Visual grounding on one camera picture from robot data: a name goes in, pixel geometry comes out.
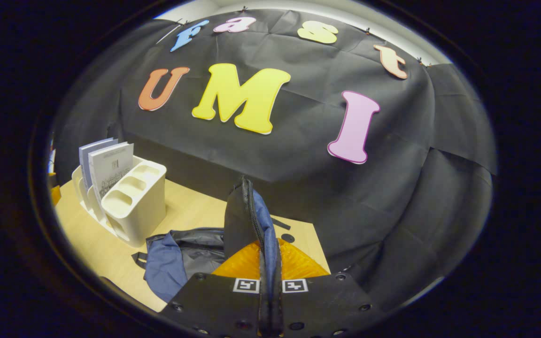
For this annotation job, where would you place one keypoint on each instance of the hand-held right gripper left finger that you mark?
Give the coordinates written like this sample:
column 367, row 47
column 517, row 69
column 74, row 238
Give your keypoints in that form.
column 214, row 305

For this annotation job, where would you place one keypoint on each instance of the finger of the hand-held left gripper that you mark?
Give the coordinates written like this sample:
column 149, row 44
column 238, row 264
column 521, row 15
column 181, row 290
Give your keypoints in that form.
column 56, row 195

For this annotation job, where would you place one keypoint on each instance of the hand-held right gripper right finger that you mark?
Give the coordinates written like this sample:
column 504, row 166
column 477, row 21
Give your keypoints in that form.
column 327, row 305

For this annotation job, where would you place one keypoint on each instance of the blue schoolbag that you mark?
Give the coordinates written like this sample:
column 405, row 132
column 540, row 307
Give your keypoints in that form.
column 167, row 267

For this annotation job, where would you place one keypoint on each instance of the white cover book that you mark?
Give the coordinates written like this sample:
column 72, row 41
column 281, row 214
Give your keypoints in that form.
column 111, row 169

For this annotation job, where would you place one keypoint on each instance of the white plastic bookshelf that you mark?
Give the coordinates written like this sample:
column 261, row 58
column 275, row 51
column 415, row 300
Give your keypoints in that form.
column 134, row 211

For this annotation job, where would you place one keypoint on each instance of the black backdrop cloth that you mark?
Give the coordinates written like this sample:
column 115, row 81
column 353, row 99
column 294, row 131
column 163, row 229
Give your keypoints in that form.
column 392, row 188

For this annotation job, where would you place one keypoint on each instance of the thin white strip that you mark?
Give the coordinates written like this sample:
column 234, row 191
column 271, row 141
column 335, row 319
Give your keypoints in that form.
column 169, row 34

